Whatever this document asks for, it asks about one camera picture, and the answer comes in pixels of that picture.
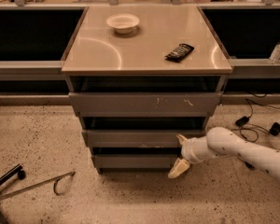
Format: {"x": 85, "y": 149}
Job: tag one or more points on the black caster leg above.
{"x": 17, "y": 170}

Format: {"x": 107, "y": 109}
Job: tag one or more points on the black snack bar wrapper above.
{"x": 179, "y": 53}

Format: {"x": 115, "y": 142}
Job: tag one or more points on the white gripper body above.
{"x": 187, "y": 151}

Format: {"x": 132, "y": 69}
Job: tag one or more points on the grey drawer cabinet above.
{"x": 101, "y": 60}

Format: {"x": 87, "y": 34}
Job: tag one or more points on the grey drawer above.
{"x": 144, "y": 104}
{"x": 136, "y": 138}
{"x": 134, "y": 161}

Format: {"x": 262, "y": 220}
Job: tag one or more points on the white bowl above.
{"x": 123, "y": 23}

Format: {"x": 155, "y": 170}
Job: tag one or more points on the black power adapter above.
{"x": 242, "y": 121}

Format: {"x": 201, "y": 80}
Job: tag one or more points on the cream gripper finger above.
{"x": 180, "y": 167}
{"x": 182, "y": 139}

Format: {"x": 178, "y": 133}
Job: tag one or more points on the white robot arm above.
{"x": 220, "y": 142}

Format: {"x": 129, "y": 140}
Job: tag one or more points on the metal stand leg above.
{"x": 55, "y": 181}

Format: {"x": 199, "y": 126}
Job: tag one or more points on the grey top drawer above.
{"x": 144, "y": 104}

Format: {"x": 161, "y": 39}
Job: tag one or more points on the grey bottom drawer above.
{"x": 134, "y": 161}

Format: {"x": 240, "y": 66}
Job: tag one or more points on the clear plastic bottle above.
{"x": 275, "y": 55}

